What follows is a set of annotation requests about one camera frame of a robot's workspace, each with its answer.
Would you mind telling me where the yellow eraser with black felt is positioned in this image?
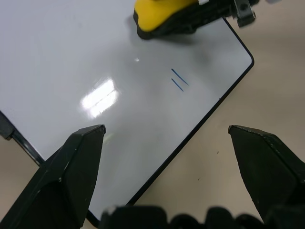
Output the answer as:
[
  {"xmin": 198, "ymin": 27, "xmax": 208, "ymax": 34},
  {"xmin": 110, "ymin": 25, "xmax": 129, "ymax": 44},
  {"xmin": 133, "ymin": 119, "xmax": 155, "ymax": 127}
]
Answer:
[{"xmin": 132, "ymin": 0, "xmax": 199, "ymax": 41}]

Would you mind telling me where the black whiteboard corner bracket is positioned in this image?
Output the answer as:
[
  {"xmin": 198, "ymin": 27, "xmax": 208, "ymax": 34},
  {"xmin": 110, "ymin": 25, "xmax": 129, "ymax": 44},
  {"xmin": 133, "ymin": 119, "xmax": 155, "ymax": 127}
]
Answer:
[{"xmin": 0, "ymin": 110, "xmax": 14, "ymax": 141}]

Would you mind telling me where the white whiteboard with black frame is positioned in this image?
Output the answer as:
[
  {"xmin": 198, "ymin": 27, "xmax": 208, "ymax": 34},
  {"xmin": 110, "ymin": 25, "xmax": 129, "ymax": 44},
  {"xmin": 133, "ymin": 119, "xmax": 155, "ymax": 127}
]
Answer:
[{"xmin": 0, "ymin": 0, "xmax": 255, "ymax": 228}]

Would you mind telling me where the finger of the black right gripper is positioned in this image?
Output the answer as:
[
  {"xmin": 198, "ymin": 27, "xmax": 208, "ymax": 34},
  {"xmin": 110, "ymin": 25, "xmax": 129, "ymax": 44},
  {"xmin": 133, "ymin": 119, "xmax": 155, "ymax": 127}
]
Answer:
[{"xmin": 164, "ymin": 0, "xmax": 234, "ymax": 34}]

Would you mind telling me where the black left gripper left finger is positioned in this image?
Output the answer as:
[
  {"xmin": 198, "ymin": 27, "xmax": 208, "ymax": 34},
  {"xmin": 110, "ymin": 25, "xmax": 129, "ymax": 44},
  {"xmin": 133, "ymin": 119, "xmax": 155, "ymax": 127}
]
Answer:
[{"xmin": 0, "ymin": 124, "xmax": 106, "ymax": 229}]

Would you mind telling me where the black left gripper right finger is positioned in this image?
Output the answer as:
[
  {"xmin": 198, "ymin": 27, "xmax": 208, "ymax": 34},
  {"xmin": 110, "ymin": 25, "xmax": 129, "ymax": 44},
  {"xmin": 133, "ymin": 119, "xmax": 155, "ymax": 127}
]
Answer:
[{"xmin": 227, "ymin": 125, "xmax": 305, "ymax": 224}]

